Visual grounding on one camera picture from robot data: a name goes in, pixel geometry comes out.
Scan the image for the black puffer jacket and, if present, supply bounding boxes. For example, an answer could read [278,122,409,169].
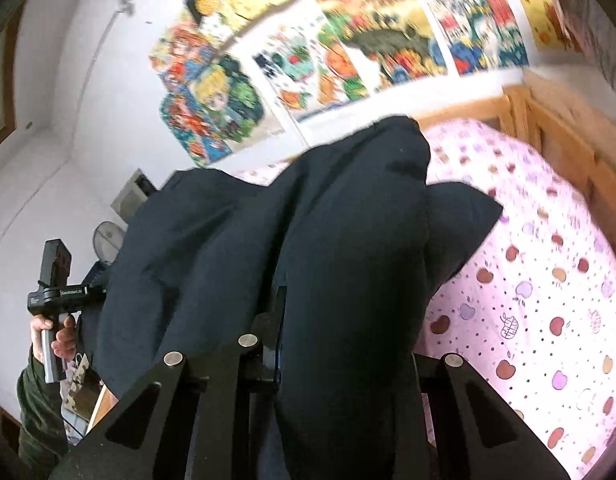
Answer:
[93,116,503,479]

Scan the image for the person's green-sleeved left forearm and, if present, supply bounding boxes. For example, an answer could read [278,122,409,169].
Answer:
[17,352,69,479]

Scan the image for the person's left hand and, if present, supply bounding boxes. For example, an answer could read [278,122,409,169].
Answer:
[30,314,76,364]

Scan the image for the standing electric fan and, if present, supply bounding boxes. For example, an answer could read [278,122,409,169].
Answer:
[92,221,125,266]

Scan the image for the grey door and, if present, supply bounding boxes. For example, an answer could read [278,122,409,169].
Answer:
[111,169,158,223]

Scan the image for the pink apple-print bed sheet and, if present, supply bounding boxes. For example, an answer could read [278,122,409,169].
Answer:
[253,116,616,479]

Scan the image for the swimming girl drawing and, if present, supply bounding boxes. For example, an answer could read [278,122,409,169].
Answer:
[160,89,233,167]

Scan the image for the blond chibi boy drawing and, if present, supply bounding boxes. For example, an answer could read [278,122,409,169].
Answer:
[189,53,283,153]

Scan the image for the anime girl drawing top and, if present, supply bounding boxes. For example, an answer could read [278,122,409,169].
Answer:
[149,24,217,91]

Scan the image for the fruit and drink drawing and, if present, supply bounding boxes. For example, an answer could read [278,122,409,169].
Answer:
[252,8,372,124]

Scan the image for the orange landscape painting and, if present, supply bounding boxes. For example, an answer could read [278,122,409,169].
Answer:
[315,0,447,92]

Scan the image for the yellow bear drawing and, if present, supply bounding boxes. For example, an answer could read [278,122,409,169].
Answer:
[520,0,579,51]

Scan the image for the red festive doodle drawing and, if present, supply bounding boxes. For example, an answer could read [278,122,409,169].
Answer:
[426,0,528,75]

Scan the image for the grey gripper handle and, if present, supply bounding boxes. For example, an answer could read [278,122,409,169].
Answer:
[41,314,66,385]

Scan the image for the white wall conduit pipe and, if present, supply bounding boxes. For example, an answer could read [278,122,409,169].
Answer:
[52,0,319,149]

